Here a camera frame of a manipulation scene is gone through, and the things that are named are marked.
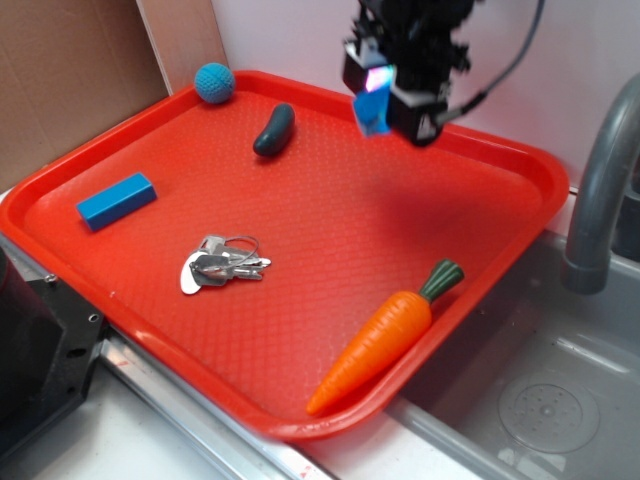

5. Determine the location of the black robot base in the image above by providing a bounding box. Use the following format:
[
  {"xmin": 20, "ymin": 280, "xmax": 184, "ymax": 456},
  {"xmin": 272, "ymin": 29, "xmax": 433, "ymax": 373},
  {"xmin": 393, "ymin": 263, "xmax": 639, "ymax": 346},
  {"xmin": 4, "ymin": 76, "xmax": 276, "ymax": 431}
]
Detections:
[{"xmin": 1, "ymin": 252, "xmax": 106, "ymax": 461}]

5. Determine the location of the silver key bunch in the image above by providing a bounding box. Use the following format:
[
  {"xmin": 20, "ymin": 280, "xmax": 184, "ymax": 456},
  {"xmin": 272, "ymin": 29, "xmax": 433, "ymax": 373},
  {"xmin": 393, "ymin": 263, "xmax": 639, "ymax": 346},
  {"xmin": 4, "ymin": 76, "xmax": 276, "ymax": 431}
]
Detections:
[{"xmin": 179, "ymin": 235, "xmax": 271, "ymax": 295}]

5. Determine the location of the brown cardboard panel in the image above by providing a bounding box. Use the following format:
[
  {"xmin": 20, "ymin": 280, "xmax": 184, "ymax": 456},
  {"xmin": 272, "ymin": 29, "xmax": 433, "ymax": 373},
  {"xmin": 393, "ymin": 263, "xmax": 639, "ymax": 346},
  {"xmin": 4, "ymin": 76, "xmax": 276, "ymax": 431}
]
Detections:
[{"xmin": 1, "ymin": 1, "xmax": 227, "ymax": 191}]

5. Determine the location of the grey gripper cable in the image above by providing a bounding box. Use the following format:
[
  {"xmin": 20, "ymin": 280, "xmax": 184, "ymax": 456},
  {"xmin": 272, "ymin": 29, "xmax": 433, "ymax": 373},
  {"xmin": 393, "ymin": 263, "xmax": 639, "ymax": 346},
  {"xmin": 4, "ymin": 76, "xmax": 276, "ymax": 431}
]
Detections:
[{"xmin": 439, "ymin": 0, "xmax": 547, "ymax": 124}]

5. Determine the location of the blue knitted ball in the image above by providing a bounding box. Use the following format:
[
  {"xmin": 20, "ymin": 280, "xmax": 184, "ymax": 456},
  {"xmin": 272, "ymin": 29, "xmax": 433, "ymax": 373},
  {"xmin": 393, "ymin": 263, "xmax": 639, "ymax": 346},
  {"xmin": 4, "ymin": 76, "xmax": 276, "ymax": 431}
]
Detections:
[{"xmin": 194, "ymin": 63, "xmax": 236, "ymax": 104}]

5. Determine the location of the blue rectangular block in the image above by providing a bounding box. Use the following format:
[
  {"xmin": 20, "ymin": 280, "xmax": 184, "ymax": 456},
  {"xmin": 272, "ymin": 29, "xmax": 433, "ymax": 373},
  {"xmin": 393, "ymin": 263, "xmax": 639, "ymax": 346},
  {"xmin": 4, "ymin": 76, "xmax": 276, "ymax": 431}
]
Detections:
[{"xmin": 76, "ymin": 173, "xmax": 157, "ymax": 232}]

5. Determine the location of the dark green toy pickle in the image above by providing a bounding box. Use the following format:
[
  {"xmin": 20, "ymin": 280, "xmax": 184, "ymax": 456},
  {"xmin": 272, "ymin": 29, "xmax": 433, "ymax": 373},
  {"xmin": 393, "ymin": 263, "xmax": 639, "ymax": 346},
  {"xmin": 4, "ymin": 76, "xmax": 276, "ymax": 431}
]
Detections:
[{"xmin": 253, "ymin": 103, "xmax": 296, "ymax": 157}]

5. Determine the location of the red plastic tray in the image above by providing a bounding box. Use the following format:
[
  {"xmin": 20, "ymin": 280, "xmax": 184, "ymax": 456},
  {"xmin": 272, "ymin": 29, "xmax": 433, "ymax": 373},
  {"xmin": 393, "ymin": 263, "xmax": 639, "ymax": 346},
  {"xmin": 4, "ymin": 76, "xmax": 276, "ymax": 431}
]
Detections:
[{"xmin": 1, "ymin": 72, "xmax": 569, "ymax": 442}]

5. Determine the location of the orange toy carrot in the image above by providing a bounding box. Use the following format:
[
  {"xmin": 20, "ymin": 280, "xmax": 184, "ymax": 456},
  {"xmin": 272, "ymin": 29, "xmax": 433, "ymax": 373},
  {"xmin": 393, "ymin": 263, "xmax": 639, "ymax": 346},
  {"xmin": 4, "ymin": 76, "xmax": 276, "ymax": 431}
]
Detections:
[{"xmin": 306, "ymin": 259, "xmax": 464, "ymax": 415}]

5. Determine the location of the blue sponge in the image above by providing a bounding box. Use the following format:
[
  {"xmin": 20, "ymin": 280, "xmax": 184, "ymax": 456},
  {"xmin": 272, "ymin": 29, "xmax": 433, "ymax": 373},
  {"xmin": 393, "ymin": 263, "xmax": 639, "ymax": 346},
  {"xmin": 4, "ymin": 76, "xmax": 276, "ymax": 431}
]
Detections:
[{"xmin": 352, "ymin": 87, "xmax": 391, "ymax": 137}]

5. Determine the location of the grey plastic sink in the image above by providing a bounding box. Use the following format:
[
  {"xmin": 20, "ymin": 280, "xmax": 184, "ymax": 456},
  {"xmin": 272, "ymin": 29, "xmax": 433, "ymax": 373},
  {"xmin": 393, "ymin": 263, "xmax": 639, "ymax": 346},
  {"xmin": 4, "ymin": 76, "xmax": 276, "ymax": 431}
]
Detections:
[{"xmin": 388, "ymin": 234, "xmax": 639, "ymax": 479}]

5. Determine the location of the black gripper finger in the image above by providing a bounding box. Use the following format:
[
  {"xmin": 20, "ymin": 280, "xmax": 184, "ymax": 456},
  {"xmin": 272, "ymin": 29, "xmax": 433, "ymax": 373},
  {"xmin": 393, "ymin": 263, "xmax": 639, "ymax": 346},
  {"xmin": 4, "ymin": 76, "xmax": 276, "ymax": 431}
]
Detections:
[
  {"xmin": 342, "ymin": 40, "xmax": 394, "ymax": 93},
  {"xmin": 388, "ymin": 85, "xmax": 445, "ymax": 147}
]

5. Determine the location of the grey faucet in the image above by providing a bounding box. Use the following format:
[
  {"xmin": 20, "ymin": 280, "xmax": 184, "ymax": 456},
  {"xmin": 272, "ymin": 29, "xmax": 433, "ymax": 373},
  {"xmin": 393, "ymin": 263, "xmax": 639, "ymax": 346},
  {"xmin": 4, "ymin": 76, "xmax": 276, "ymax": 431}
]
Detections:
[{"xmin": 561, "ymin": 75, "xmax": 639, "ymax": 295}]

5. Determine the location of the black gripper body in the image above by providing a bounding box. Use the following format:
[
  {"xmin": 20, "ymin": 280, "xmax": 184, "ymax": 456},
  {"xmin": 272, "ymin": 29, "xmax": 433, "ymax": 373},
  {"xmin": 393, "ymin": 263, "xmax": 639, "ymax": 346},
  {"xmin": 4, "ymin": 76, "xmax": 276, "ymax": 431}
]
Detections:
[{"xmin": 353, "ymin": 0, "xmax": 475, "ymax": 91}]

